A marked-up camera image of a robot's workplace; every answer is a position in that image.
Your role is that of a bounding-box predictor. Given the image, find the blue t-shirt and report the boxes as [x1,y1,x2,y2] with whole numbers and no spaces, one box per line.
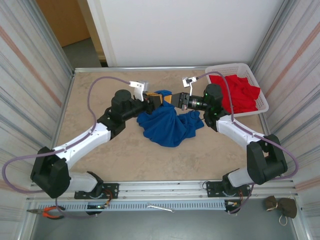
[136,89,205,149]

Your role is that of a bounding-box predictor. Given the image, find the red cloth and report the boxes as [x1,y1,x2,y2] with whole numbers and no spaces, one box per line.
[208,73,261,115]

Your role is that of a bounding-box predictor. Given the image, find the white plastic basket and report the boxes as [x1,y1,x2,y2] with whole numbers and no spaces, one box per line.
[204,62,270,118]

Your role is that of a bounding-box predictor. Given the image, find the wooden door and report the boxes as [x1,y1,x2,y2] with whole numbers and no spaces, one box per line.
[36,0,91,48]

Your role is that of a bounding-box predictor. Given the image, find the metal hex key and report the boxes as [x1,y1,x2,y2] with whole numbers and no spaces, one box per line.
[146,203,175,214]

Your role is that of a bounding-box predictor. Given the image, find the brown cloth bag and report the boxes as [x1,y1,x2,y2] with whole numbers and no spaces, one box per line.
[264,195,298,226]

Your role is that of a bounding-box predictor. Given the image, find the aluminium table frame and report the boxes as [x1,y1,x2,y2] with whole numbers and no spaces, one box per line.
[42,65,285,182]

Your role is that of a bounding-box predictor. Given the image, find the white door frame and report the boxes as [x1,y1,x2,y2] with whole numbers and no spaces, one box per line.
[86,0,118,68]

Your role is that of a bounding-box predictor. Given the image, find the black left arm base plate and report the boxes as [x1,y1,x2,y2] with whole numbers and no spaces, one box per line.
[74,183,120,201]

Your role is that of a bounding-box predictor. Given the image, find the aluminium mounting rail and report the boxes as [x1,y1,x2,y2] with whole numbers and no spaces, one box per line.
[29,178,298,202]

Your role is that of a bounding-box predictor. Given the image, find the aluminium corner post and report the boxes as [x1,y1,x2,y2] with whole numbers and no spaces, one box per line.
[249,0,300,70]
[23,0,76,76]

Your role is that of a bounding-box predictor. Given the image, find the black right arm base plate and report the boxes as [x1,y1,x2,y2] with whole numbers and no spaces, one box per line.
[206,181,252,198]

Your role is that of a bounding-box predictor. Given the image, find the grey slotted cable duct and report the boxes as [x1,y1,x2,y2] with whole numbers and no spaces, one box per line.
[61,199,227,212]

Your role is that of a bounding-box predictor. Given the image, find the orange handled pliers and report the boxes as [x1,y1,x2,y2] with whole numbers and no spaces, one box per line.
[26,206,65,221]

